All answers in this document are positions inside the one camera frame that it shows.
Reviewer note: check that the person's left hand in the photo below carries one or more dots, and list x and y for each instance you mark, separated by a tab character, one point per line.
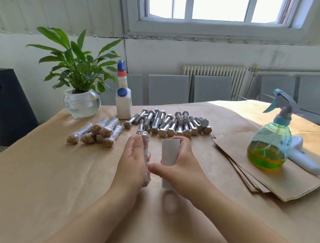
130	170

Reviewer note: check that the person's right hand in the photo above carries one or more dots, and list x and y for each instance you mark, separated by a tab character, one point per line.
185	173

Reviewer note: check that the white cling film roll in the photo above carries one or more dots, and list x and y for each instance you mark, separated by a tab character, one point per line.
170	150

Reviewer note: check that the pile of steel bolts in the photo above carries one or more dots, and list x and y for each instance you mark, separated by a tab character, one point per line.
167	122

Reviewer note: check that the steel hex bolt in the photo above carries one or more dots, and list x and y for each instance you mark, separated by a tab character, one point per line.
80	133

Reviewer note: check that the green spray bottle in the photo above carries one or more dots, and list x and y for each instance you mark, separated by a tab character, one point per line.
270	145

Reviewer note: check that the stack of brown paper sheets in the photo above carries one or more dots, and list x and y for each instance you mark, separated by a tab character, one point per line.
285	183

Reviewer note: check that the person's left forearm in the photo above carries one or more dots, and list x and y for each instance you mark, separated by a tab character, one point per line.
85	223

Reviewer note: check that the person's right forearm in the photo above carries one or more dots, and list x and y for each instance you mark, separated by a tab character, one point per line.
237	220

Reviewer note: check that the white glue bottle blue cap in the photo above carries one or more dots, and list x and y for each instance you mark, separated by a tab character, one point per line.
123	104

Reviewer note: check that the grey chair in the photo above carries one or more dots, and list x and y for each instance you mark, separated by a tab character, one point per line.
270	85
137	90
169	90
213	89
309	95

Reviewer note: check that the round glass vase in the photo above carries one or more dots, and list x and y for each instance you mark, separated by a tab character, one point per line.
82	104

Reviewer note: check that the large brown paper table cover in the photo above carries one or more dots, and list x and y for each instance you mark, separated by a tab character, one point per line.
40	175

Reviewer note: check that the white radiator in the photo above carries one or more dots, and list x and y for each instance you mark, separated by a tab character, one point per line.
215	74

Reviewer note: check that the white handheld controller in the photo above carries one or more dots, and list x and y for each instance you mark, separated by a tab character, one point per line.
305	160

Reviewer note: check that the green leafy plant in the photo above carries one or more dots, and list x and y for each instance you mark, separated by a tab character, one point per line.
75	60

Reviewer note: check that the black trash bin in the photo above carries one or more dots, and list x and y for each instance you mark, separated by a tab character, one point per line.
17	107

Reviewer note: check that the white framed window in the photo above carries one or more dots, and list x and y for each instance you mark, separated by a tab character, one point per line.
225	17

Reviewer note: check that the white vertical blind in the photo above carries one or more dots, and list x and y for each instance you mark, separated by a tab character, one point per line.
55	15

